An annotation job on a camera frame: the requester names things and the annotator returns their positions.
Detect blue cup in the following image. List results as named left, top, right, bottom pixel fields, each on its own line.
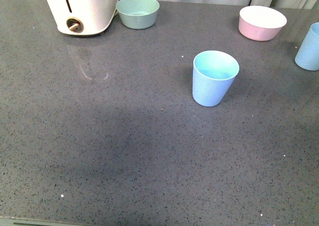
left=192, top=50, right=239, bottom=107
left=295, top=22, right=319, bottom=71

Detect green bowl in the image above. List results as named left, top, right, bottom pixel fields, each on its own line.
left=116, top=0, right=160, bottom=30

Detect white toaster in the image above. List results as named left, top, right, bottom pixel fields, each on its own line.
left=47, top=0, right=118, bottom=35

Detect pink bowl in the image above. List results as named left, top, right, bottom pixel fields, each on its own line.
left=239, top=5, right=287, bottom=41

